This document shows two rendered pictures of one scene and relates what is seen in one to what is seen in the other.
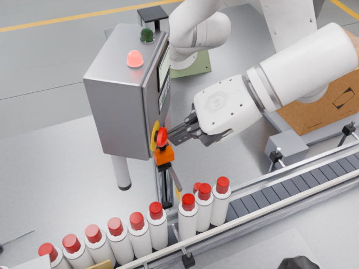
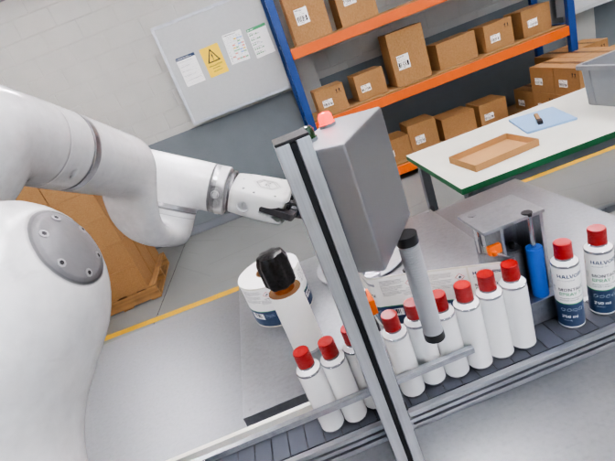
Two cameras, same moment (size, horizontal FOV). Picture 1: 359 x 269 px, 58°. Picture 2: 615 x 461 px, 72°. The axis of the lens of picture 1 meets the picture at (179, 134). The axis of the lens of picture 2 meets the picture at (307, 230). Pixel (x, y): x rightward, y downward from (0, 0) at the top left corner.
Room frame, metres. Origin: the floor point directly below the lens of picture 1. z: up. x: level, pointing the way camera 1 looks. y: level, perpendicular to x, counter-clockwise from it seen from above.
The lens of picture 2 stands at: (1.06, 0.22, 1.59)
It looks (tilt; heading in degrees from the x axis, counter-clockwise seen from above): 22 degrees down; 201
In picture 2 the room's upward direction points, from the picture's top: 21 degrees counter-clockwise
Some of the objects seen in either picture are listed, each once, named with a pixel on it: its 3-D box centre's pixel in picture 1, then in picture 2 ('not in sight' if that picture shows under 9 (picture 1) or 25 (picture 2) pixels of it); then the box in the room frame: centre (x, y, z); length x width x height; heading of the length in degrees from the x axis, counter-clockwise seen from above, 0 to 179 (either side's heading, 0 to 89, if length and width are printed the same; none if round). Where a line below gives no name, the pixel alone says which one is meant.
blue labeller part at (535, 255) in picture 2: not in sight; (538, 278); (0.21, 0.36, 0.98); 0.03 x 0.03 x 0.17
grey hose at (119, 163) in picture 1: (119, 160); (420, 288); (0.46, 0.14, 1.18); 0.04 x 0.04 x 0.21
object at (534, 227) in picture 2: not in sight; (509, 264); (0.18, 0.31, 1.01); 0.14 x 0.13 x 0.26; 113
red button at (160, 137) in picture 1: (159, 136); not in sight; (0.41, 0.04, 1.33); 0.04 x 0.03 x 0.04; 168
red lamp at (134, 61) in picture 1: (134, 58); (325, 119); (0.43, 0.07, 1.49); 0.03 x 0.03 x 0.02
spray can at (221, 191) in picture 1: (219, 201); (317, 388); (0.47, -0.11, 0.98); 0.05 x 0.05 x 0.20
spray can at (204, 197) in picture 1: (202, 207); (340, 379); (0.45, -0.06, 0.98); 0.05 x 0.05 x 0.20
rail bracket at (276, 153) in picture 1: (276, 168); not in sight; (0.63, -0.32, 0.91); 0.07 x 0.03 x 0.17; 23
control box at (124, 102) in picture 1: (135, 93); (351, 189); (0.47, 0.08, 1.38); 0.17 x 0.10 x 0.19; 168
